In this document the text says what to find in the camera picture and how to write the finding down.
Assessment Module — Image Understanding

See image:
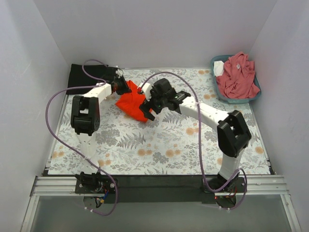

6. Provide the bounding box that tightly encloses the orange t-shirt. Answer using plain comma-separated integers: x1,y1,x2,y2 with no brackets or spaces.
115,80,148,123

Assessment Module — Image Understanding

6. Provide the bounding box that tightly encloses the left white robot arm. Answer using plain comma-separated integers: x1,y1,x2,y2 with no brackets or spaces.
70,69,131,194

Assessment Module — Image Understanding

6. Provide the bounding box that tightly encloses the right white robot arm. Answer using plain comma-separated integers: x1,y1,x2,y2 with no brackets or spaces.
138,78,252,193

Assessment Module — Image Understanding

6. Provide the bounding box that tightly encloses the folded black t-shirt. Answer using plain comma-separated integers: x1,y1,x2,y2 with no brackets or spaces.
66,64,107,95

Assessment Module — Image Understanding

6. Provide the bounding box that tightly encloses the floral table mat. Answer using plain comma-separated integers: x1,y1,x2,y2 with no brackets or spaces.
48,68,271,175

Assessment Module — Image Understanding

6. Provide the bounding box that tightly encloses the white t-shirt in basket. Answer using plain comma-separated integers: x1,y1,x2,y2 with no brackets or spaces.
213,60,224,77

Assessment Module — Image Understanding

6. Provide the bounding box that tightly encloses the teal laundry basket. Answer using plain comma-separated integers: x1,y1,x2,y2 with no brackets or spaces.
210,55,262,104

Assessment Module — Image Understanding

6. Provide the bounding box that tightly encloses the pink t-shirt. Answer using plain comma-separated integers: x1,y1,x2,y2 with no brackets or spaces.
216,52,260,99

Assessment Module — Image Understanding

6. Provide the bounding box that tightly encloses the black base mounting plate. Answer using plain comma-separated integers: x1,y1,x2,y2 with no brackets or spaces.
74,174,247,205

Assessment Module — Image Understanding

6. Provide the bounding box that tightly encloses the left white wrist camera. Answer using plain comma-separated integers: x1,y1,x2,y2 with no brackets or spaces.
116,68,124,76

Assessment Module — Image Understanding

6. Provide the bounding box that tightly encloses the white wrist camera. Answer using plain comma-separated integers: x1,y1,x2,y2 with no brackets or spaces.
137,83,152,101
116,68,124,76

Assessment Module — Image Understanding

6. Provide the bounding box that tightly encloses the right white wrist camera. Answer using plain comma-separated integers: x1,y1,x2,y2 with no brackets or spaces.
137,83,152,101

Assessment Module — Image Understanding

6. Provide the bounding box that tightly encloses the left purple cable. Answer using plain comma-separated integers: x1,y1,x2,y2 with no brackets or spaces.
45,59,119,217

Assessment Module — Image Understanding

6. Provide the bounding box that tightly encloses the purple cable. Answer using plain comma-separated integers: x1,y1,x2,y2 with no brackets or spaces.
45,59,119,217
138,71,247,210

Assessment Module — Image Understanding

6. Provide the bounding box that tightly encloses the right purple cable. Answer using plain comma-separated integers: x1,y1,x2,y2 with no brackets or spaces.
138,71,247,210

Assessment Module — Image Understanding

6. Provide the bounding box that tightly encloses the aluminium rail frame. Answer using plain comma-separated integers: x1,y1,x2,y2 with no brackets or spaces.
21,174,301,232

